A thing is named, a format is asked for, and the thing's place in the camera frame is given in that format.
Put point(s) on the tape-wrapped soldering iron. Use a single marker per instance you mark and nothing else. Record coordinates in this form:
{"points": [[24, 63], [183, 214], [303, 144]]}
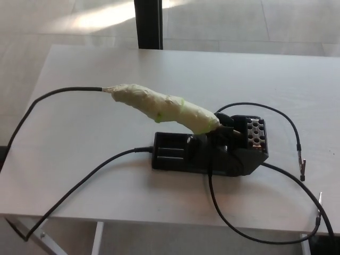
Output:
{"points": [[159, 106]]}

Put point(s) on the black soldering iron base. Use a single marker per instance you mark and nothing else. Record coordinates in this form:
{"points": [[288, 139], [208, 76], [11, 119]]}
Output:
{"points": [[239, 162]]}

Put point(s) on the black vertical pillar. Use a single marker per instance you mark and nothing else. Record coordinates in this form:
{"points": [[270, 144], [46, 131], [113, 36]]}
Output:
{"points": [[148, 24]]}

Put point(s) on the white table leg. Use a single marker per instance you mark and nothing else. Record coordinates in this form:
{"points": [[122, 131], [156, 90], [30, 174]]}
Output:
{"points": [[97, 239], [305, 245]]}

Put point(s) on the white diagonal table brace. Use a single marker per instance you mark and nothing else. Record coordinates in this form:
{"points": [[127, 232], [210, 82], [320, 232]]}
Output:
{"points": [[40, 239]]}

